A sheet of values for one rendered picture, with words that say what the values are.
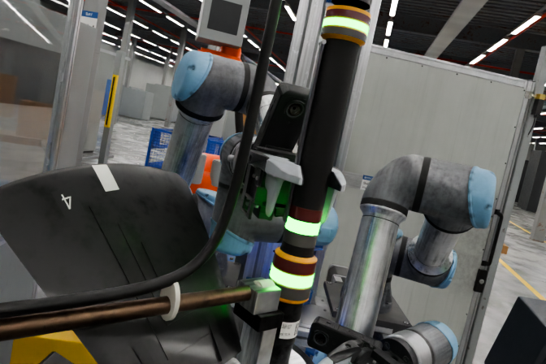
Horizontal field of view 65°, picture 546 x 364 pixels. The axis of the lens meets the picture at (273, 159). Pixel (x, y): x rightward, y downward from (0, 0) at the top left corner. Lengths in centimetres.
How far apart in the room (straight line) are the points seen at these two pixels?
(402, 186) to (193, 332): 56
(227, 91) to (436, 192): 48
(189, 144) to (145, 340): 69
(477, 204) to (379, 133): 150
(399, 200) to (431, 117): 160
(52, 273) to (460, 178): 71
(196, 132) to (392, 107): 151
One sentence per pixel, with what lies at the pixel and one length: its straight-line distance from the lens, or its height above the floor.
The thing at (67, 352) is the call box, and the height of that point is 105.
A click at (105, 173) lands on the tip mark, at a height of 142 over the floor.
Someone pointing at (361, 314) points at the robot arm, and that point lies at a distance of 85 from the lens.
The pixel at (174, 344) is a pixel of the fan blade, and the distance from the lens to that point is 41.
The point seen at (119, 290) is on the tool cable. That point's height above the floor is 137.
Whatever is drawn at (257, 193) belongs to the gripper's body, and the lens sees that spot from 48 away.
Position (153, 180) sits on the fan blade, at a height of 142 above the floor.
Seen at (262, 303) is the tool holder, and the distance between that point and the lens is 41.
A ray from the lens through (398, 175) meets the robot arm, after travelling 88.
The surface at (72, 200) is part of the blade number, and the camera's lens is 43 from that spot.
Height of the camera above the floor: 151
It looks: 5 degrees down
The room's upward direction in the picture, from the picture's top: 12 degrees clockwise
